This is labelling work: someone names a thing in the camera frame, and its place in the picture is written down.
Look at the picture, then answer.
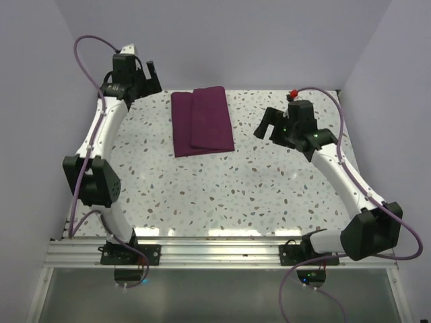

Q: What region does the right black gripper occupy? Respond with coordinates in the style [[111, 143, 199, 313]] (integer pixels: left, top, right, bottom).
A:
[[254, 107, 299, 149]]

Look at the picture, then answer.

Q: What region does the purple cloth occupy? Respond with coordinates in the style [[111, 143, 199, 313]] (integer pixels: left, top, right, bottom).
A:
[[171, 86, 234, 157]]

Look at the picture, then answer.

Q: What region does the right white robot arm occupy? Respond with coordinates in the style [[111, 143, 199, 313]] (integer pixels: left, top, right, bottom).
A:
[[254, 100, 403, 264]]

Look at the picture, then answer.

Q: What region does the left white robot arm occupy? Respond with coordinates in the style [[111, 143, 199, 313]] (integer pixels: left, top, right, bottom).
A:
[[63, 44, 162, 266]]

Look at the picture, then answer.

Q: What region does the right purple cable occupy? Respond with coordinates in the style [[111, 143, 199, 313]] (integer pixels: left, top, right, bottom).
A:
[[277, 87, 424, 323]]

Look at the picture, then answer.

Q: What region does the purple cable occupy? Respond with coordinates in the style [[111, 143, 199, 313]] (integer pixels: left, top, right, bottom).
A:
[[277, 87, 424, 323], [69, 34, 151, 290]]

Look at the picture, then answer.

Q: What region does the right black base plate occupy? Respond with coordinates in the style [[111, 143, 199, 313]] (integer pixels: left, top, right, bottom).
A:
[[278, 239, 331, 266]]

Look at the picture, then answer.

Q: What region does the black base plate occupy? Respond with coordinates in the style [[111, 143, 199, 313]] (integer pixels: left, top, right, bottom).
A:
[[98, 244, 162, 266], [278, 239, 331, 266]]

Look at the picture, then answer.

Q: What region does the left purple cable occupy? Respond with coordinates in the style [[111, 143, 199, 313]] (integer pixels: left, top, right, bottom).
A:
[[69, 34, 151, 290]]

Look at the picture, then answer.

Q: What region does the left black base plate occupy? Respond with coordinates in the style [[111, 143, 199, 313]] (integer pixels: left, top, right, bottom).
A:
[[98, 244, 162, 266]]

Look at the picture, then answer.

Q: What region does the aluminium rail frame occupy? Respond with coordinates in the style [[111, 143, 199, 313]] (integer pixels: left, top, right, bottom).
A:
[[26, 87, 405, 323]]

